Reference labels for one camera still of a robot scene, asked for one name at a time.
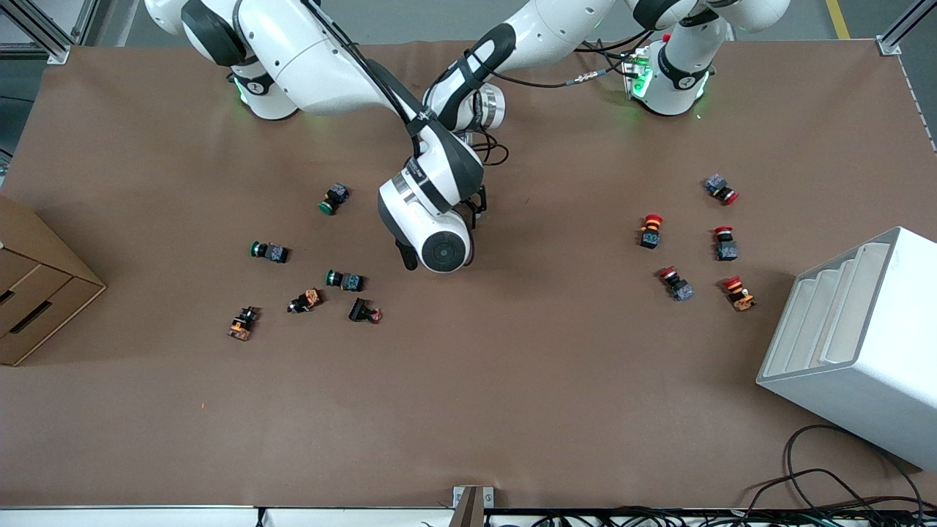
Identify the brown cardboard box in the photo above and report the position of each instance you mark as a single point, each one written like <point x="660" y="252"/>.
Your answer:
<point x="36" y="285"/>

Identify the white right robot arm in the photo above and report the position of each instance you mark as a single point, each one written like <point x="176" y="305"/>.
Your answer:
<point x="307" y="58"/>

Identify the black switch red lens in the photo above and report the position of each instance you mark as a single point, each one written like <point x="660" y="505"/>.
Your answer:
<point x="361" y="310"/>

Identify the aluminium frame profile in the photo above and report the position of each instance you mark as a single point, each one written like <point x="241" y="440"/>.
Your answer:
<point x="51" y="47"/>
<point x="894" y="40"/>

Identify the green push button blue block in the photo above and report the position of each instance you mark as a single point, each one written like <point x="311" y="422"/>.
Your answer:
<point x="334" y="197"/>
<point x="272" y="252"/>
<point x="347" y="280"/>

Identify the white slotted rack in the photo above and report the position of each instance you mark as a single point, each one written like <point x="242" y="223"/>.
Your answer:
<point x="878" y="351"/>

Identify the white table edge rail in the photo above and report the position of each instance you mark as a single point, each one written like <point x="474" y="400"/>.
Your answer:
<point x="146" y="518"/>

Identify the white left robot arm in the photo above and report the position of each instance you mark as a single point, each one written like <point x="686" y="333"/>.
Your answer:
<point x="556" y="29"/>

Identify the metal table bracket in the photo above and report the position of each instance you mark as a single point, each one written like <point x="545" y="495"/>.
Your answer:
<point x="472" y="505"/>

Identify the red push button blue block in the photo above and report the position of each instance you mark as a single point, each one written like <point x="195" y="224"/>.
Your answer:
<point x="725" y="247"/>
<point x="719" y="187"/>
<point x="678" y="285"/>

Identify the black orange switch unit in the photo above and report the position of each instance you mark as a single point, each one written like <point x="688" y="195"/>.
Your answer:
<point x="243" y="323"/>
<point x="306" y="300"/>

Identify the red button orange block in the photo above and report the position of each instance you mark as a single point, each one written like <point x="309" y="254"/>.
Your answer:
<point x="739" y="294"/>

